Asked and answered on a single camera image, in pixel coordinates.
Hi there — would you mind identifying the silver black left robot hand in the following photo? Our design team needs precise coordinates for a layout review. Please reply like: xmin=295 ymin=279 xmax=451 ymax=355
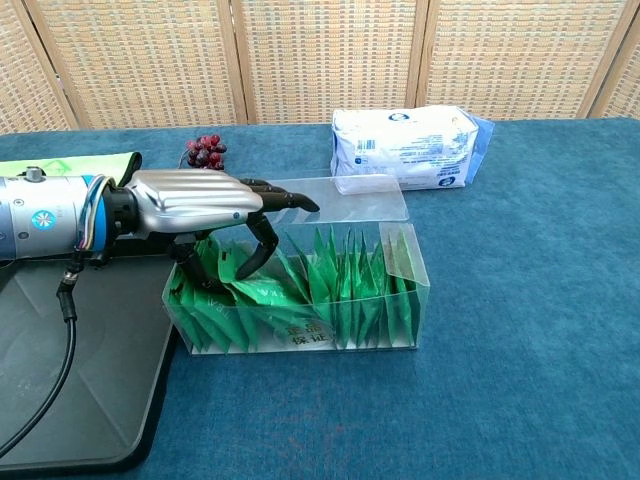
xmin=119 ymin=169 xmax=322 ymax=296

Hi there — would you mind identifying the clear plastic box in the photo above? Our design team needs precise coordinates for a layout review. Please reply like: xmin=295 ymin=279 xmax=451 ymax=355
xmin=162 ymin=174 xmax=432 ymax=357

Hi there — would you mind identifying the green cloth bag black trim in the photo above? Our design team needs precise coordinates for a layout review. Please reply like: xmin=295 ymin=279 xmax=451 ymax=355
xmin=0 ymin=151 xmax=144 ymax=181

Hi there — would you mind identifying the black plastic tray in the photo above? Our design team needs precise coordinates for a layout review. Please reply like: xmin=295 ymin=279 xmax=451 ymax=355
xmin=0 ymin=234 xmax=181 ymax=474

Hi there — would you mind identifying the red grape bunch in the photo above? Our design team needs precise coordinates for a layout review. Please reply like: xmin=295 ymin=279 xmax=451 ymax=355
xmin=172 ymin=133 xmax=229 ymax=172

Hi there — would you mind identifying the woven rattan folding screen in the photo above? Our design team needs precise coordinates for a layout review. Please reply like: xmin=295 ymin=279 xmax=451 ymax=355
xmin=0 ymin=0 xmax=640 ymax=135

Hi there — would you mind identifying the white blue tissue pack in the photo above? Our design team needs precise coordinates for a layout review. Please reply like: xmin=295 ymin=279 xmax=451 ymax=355
xmin=329 ymin=105 xmax=496 ymax=194

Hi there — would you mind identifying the blue carpet table cloth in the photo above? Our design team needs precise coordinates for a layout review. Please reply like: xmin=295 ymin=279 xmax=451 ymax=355
xmin=0 ymin=117 xmax=640 ymax=480

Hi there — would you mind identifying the coloured wrist wire bundle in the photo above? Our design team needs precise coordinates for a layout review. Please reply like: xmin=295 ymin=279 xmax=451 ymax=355
xmin=74 ymin=173 xmax=112 ymax=251

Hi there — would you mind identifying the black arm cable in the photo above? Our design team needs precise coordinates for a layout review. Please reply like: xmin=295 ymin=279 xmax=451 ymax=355
xmin=0 ymin=257 xmax=85 ymax=454

